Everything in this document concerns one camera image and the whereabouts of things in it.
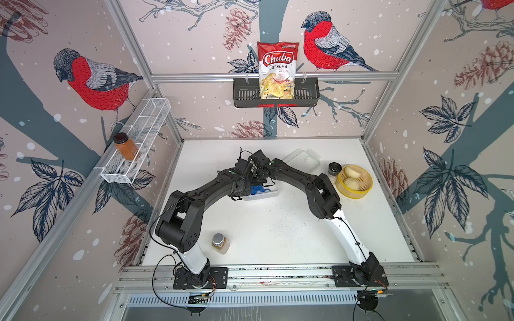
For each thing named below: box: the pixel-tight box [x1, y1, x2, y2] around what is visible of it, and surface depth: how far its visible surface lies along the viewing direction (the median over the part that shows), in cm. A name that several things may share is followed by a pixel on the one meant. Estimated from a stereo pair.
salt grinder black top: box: [327, 161, 342, 176], surface depth 94 cm
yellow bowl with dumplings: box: [335, 164, 374, 200], surface depth 97 cm
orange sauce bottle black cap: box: [113, 132, 139, 161], surface depth 69 cm
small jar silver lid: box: [212, 232, 225, 247], surface depth 75 cm
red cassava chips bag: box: [257, 41, 300, 100], surface depth 87 cm
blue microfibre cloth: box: [250, 185, 272, 196], surface depth 97 cm
